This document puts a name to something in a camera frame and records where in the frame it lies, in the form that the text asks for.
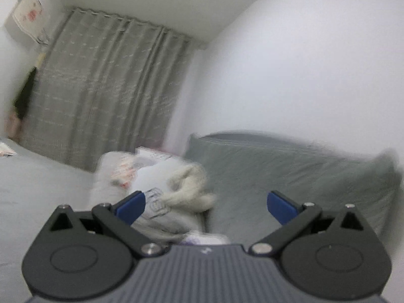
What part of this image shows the grey bed pillow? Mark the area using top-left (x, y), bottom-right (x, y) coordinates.
top-left (185, 133), bottom-right (403, 246)

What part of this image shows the cream plush toy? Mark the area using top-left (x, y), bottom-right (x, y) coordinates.
top-left (161, 163), bottom-right (216, 213)

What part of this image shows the grey folded quilt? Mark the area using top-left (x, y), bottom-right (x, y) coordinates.
top-left (88, 146), bottom-right (209, 247)

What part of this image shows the open book on bed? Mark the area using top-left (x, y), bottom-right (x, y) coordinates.
top-left (0, 142), bottom-right (16, 157)

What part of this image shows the black hanging garment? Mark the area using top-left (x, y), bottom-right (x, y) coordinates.
top-left (6, 67), bottom-right (38, 140)

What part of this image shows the grey bed sheet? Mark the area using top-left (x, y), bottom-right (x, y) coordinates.
top-left (1, 139), bottom-right (93, 302)

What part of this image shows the grey patterned curtain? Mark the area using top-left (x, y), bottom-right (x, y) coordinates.
top-left (20, 8), bottom-right (196, 171)

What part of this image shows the covered wall air conditioner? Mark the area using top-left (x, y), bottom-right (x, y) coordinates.
top-left (12, 0), bottom-right (53, 45)

